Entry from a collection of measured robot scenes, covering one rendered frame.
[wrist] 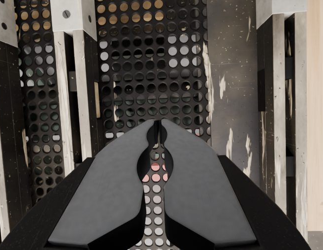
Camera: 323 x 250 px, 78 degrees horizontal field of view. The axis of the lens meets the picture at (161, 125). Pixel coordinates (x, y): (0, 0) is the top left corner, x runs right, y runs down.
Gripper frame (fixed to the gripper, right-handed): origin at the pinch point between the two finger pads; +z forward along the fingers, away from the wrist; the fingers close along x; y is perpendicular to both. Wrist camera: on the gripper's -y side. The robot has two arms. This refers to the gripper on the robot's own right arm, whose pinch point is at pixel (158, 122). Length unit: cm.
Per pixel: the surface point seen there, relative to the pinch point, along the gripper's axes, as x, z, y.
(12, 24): -34, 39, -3
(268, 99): 20.3, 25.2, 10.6
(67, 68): -18.9, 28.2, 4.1
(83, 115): -15.9, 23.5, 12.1
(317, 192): 32.1, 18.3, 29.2
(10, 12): -34, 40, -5
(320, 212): 32.9, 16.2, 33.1
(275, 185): 20.8, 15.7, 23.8
